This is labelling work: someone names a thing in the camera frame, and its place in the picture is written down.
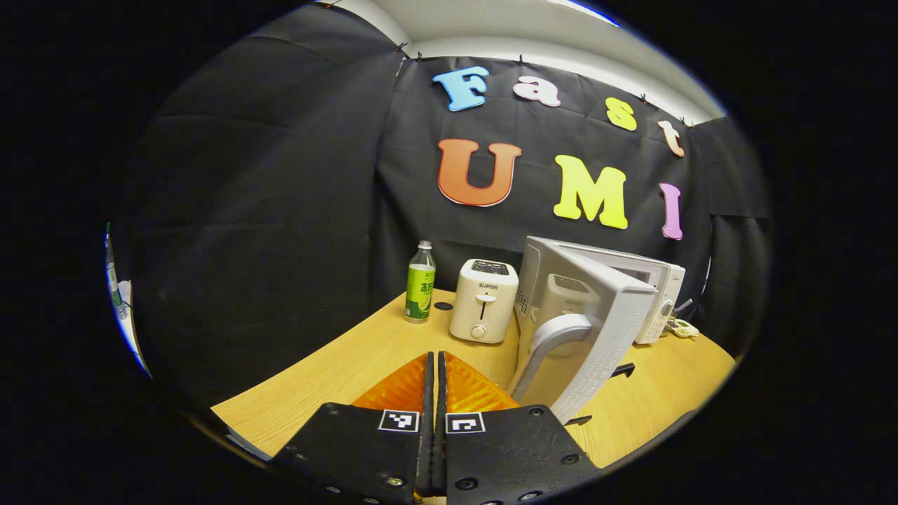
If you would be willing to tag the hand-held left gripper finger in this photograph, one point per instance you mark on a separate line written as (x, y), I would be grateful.
(441, 407)
(428, 407)

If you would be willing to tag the white microwave oven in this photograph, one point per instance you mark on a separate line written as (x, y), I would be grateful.
(603, 315)

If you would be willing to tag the white toaster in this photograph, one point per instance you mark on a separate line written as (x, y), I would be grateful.
(484, 308)

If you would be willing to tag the green label drink bottle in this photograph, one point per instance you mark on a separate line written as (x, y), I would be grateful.
(420, 291)

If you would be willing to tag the black backdrop cloth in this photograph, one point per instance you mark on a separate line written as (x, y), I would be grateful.
(266, 210)

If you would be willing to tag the white divided bean tray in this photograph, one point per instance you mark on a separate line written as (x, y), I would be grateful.
(684, 328)

